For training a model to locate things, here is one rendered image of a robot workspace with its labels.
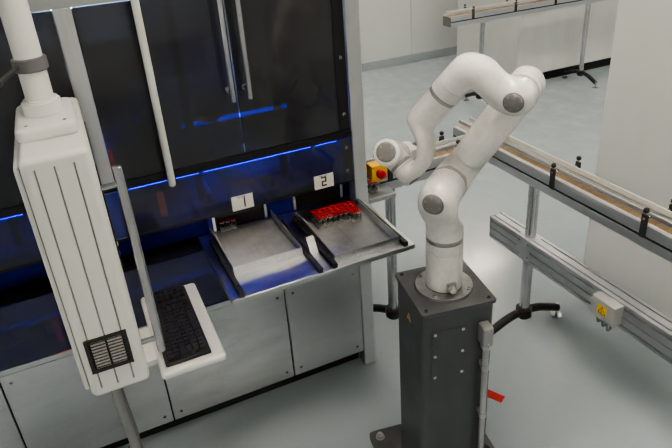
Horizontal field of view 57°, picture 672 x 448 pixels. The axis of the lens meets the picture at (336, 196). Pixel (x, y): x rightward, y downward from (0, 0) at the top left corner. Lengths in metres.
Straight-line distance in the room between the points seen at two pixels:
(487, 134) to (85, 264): 1.13
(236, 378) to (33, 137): 1.51
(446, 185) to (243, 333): 1.23
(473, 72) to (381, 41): 6.07
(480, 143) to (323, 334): 1.39
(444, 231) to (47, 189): 1.11
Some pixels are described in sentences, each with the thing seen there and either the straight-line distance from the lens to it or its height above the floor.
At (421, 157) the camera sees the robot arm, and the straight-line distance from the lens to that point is 1.85.
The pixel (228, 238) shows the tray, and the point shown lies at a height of 0.88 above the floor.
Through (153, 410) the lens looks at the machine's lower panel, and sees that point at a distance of 2.82.
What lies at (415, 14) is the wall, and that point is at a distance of 7.96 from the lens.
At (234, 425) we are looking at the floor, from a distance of 2.92.
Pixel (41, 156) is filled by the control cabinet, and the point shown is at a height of 1.55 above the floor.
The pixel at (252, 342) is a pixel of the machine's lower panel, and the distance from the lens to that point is 2.74.
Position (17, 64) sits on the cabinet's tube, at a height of 1.73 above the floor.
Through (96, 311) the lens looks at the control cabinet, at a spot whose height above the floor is 1.09.
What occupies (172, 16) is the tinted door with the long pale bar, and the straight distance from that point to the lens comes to 2.15.
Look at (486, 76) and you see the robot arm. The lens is 1.71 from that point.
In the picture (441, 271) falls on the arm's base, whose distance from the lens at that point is 2.02.
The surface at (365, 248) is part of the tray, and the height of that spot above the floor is 0.91.
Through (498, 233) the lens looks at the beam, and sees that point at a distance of 3.17.
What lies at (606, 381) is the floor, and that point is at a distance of 3.16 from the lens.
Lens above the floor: 2.08
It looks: 27 degrees down
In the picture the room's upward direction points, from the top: 4 degrees counter-clockwise
